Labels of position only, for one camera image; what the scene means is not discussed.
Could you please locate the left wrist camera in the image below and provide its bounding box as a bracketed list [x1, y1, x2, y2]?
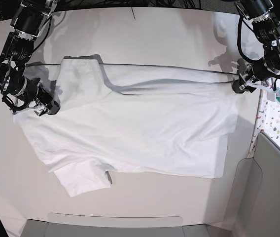
[267, 92, 278, 102]

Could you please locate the white t-shirt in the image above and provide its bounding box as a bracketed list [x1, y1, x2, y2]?
[14, 58, 241, 197]

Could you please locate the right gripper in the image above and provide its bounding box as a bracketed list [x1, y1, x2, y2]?
[11, 78, 60, 116]

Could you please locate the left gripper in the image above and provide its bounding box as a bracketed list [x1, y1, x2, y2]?
[232, 61, 278, 93]

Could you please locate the grey panel at right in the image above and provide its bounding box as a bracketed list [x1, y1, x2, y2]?
[232, 132, 280, 237]

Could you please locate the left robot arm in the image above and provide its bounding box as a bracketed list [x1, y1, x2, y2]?
[232, 0, 280, 94]

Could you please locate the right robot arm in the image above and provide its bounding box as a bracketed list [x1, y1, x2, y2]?
[0, 0, 60, 116]

